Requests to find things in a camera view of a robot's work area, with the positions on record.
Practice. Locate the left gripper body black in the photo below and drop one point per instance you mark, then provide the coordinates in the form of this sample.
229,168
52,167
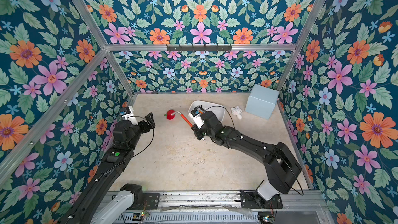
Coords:
142,128

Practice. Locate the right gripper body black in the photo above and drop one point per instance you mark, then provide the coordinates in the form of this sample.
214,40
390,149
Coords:
197,132

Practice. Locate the red handled hex key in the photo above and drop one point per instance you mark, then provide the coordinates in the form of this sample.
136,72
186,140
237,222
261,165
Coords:
183,117

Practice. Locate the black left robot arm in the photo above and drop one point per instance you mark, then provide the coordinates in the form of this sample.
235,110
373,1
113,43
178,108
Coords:
86,210

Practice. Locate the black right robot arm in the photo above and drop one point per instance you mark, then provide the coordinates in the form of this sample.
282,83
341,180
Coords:
282,168

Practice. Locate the white storage box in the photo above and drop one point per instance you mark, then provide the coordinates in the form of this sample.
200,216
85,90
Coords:
217,109

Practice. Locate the light blue box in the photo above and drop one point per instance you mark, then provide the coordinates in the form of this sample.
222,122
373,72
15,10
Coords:
261,101

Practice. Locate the red plush apple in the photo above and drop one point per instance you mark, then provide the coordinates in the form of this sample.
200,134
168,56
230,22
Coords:
170,115

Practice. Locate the white plush bunny toy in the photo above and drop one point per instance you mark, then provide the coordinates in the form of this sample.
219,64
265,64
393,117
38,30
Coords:
237,111

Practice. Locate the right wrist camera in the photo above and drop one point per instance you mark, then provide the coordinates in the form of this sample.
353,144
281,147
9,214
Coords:
196,115

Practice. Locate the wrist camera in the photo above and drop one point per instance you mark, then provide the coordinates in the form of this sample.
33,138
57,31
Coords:
196,115
127,113

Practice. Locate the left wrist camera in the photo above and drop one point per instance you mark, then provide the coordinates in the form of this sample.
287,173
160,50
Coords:
127,113

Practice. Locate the black hook rail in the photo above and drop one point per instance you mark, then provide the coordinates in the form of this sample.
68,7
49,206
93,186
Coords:
204,47

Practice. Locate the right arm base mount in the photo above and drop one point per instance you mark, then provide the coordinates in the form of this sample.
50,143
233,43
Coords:
252,200

